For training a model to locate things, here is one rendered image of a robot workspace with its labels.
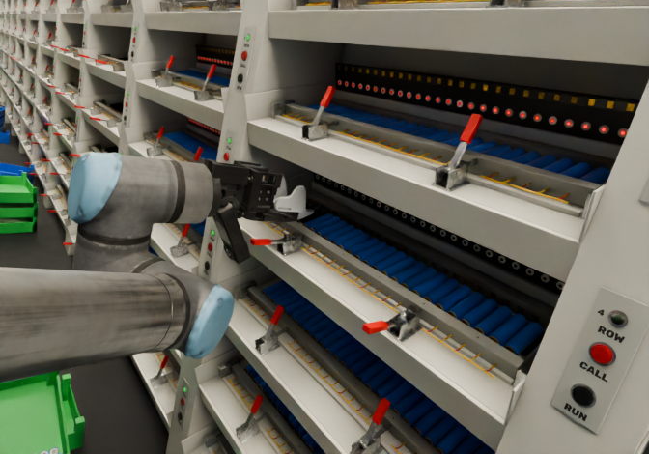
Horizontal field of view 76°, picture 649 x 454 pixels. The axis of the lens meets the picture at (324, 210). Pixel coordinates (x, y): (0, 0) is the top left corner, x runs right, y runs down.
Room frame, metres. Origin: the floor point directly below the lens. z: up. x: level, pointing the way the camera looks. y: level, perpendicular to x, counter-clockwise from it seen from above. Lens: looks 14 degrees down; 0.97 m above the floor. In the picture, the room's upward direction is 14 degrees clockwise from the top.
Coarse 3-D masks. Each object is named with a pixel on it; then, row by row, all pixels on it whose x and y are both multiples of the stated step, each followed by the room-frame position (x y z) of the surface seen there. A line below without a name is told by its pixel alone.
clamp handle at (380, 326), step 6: (402, 318) 0.49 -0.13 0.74; (366, 324) 0.45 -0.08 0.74; (372, 324) 0.45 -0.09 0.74; (378, 324) 0.46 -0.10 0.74; (384, 324) 0.46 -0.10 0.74; (390, 324) 0.47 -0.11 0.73; (396, 324) 0.48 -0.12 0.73; (402, 324) 0.49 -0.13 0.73; (366, 330) 0.44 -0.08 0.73; (372, 330) 0.44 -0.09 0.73; (378, 330) 0.45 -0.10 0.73
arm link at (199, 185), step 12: (192, 168) 0.57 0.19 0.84; (204, 168) 0.59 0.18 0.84; (192, 180) 0.56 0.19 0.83; (204, 180) 0.57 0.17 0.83; (192, 192) 0.55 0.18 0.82; (204, 192) 0.56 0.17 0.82; (192, 204) 0.55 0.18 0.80; (204, 204) 0.56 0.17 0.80; (180, 216) 0.55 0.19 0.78; (192, 216) 0.56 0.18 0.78; (204, 216) 0.57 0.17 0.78
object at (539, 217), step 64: (256, 128) 0.78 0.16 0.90; (320, 128) 0.69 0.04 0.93; (384, 128) 0.66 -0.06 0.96; (448, 128) 0.67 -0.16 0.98; (512, 128) 0.61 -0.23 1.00; (576, 128) 0.56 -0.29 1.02; (384, 192) 0.55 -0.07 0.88; (448, 192) 0.48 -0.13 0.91; (512, 192) 0.47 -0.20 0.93; (576, 192) 0.44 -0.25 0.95; (512, 256) 0.42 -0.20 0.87; (576, 256) 0.37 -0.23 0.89
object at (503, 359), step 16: (288, 224) 0.74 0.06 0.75; (304, 240) 0.71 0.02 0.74; (320, 240) 0.68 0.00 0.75; (336, 256) 0.64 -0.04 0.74; (352, 256) 0.63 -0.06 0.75; (352, 272) 0.62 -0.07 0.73; (368, 272) 0.59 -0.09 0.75; (384, 288) 0.56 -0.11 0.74; (400, 288) 0.55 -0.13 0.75; (400, 304) 0.54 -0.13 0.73; (416, 304) 0.52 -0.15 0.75; (432, 304) 0.52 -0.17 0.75; (432, 320) 0.50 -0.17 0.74; (448, 320) 0.49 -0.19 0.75; (432, 336) 0.48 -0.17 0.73; (448, 336) 0.48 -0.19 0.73; (464, 336) 0.47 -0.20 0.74; (480, 336) 0.46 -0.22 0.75; (480, 352) 0.45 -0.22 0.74; (496, 352) 0.44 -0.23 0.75; (480, 368) 0.43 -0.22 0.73; (512, 368) 0.42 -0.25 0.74
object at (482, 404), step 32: (288, 192) 0.90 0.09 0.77; (256, 224) 0.78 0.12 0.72; (256, 256) 0.74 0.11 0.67; (288, 256) 0.67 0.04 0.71; (320, 288) 0.59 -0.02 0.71; (352, 288) 0.59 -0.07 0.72; (544, 288) 0.53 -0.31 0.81; (352, 320) 0.54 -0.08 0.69; (384, 320) 0.52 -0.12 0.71; (384, 352) 0.49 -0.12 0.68; (416, 352) 0.46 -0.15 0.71; (448, 352) 0.46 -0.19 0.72; (416, 384) 0.46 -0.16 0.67; (448, 384) 0.42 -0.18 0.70; (480, 384) 0.42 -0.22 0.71; (512, 384) 0.42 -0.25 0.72; (480, 416) 0.39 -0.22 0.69
